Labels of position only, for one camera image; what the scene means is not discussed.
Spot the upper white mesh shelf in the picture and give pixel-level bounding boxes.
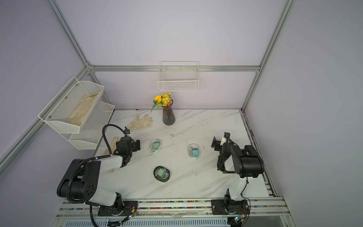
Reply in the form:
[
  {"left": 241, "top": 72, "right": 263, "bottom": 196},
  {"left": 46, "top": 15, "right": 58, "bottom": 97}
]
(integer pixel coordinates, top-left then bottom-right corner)
[{"left": 38, "top": 77, "right": 104, "bottom": 133}]

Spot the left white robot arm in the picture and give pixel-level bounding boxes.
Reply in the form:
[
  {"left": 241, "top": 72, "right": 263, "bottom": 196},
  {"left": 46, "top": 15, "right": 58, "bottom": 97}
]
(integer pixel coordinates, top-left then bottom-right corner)
[{"left": 56, "top": 124, "right": 140, "bottom": 227}]

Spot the mint green dual usb charger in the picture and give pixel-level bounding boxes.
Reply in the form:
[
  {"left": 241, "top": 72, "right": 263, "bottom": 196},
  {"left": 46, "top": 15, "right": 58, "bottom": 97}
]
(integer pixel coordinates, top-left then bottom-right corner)
[{"left": 152, "top": 141, "right": 160, "bottom": 151}]

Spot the white mesh shelf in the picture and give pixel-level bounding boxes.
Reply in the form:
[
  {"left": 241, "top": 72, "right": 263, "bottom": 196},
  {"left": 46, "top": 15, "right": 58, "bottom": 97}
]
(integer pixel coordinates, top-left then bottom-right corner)
[
  {"left": 59, "top": 101, "right": 114, "bottom": 150},
  {"left": 38, "top": 77, "right": 104, "bottom": 133}
]

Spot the white wire wall basket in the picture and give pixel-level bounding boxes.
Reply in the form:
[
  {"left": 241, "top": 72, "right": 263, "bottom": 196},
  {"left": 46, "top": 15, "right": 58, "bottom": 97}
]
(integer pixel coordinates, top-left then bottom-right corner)
[{"left": 157, "top": 61, "right": 199, "bottom": 92}]

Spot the light green usb charger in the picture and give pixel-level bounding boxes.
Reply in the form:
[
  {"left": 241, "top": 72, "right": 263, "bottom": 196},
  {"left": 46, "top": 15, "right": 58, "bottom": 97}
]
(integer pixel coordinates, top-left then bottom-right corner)
[{"left": 157, "top": 169, "right": 167, "bottom": 179}]

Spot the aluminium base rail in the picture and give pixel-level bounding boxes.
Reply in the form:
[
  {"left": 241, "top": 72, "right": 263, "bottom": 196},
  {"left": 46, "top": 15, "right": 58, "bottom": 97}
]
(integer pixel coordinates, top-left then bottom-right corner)
[{"left": 56, "top": 197, "right": 291, "bottom": 219}]

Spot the clear pouch with black zipper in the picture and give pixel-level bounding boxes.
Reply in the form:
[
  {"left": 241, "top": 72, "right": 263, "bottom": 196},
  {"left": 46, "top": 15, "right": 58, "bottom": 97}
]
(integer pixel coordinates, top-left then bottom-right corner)
[{"left": 153, "top": 166, "right": 170, "bottom": 182}]

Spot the lower white mesh shelf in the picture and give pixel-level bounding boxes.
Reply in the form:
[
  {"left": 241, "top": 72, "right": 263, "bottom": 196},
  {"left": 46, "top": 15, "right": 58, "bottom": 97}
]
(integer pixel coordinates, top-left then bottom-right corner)
[{"left": 59, "top": 101, "right": 114, "bottom": 150}]

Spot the teal wall charger plug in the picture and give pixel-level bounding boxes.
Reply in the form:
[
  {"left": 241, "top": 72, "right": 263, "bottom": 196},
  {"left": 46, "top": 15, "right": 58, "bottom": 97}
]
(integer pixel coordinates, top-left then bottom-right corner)
[{"left": 192, "top": 148, "right": 199, "bottom": 157}]

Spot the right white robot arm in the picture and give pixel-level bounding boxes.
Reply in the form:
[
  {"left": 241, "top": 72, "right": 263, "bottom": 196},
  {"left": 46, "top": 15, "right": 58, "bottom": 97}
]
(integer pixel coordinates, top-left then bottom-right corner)
[{"left": 211, "top": 132, "right": 265, "bottom": 206}]

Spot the cream knit work glove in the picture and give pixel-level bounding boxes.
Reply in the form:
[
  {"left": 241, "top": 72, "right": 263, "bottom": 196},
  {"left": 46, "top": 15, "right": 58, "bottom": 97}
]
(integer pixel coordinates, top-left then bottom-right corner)
[{"left": 126, "top": 114, "right": 153, "bottom": 131}]

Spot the yellow leather work glove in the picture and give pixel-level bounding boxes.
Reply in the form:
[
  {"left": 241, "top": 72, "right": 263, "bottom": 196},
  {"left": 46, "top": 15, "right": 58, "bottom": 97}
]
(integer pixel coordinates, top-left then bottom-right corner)
[{"left": 102, "top": 137, "right": 120, "bottom": 156}]

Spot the beige glove in shelf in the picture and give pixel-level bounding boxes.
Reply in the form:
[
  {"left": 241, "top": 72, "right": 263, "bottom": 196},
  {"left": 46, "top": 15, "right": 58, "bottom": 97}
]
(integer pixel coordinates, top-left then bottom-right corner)
[{"left": 66, "top": 92, "right": 100, "bottom": 126}]

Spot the yellow flower bouquet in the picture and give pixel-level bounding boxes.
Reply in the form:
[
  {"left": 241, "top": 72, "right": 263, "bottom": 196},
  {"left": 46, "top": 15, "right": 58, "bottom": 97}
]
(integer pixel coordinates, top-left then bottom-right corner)
[{"left": 150, "top": 92, "right": 174, "bottom": 112}]

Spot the dark ribbed glass vase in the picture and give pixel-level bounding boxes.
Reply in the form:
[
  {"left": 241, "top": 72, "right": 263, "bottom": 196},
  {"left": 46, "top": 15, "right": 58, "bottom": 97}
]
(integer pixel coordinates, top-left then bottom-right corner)
[{"left": 163, "top": 106, "right": 175, "bottom": 125}]

